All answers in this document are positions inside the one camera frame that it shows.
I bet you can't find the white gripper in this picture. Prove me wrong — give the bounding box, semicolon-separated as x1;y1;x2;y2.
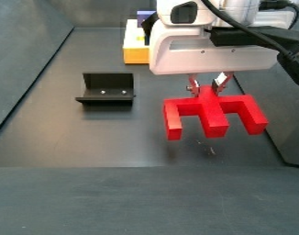
149;0;276;97

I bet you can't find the red trident-shaped block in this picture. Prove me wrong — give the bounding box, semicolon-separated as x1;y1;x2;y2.
162;85;268;140

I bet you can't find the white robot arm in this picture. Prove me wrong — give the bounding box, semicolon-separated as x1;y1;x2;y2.
149;0;299;91

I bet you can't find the yellow wooden base board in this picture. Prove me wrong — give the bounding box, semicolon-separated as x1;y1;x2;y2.
122;19;149;64

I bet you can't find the purple trident-shaped block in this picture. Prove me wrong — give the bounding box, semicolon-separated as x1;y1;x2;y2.
137;10;154;28

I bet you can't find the black cable with connector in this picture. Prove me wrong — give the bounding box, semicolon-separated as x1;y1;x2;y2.
200;0;299;86

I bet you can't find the black angled bracket stand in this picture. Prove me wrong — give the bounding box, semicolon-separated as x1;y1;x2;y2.
75;73;134;104

